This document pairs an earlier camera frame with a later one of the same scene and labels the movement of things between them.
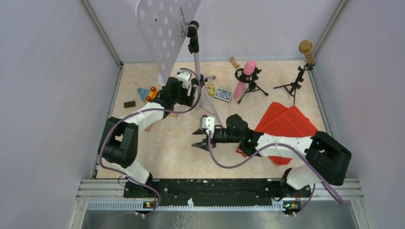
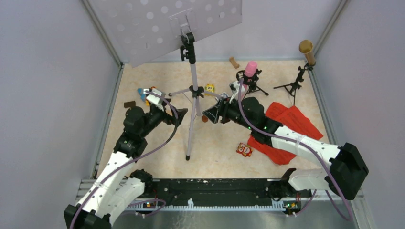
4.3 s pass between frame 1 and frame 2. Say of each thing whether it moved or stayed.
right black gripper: moved
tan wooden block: stayed
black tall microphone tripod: stayed
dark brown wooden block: stayed
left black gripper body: moved
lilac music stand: moved
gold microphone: stayed
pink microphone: stayed
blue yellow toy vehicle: stayed
